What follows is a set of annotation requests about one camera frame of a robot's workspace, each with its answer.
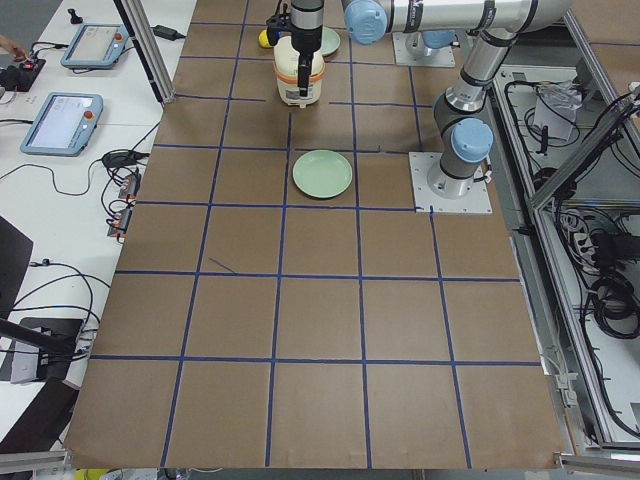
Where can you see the person's hand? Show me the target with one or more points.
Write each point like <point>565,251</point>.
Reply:
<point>13,48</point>

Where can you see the black camera stand base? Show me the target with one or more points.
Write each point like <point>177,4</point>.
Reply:
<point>40,349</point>

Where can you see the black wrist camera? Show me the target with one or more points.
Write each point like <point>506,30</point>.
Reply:
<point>278,24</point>

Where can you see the green plate near centre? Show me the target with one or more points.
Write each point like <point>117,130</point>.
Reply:
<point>322,174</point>

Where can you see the green plate far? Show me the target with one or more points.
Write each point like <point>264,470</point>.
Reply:
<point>330,42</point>

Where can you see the upper teach pendant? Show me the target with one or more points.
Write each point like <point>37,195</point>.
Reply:
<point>95,46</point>

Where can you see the lower teach pendant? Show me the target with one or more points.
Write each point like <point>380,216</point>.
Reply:
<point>64,125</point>

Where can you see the yellow toy potato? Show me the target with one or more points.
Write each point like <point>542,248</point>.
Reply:
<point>263,40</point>

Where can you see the brown paper table mat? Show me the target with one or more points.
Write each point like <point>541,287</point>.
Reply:
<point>251,325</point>

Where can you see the usb hub with cables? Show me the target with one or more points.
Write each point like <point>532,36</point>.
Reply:
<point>119,210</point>

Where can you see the aluminium frame post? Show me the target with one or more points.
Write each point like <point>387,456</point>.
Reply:
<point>136,23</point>

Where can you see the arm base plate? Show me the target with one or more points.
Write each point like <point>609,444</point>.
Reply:
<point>433,192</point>
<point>426,49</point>

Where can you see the teach pendant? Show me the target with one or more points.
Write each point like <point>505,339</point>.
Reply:
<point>64,125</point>
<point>95,46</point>

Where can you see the white crumpled bag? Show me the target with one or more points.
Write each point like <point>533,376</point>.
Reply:
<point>556,108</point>

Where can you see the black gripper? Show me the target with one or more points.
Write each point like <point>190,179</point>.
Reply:
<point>305,37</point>

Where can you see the green plate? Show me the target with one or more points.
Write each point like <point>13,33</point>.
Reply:
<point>322,174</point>
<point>330,42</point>

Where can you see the black power adapter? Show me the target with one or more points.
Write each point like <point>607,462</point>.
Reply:
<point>167,33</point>

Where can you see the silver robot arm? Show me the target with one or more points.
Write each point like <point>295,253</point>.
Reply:
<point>376,113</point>
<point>497,23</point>

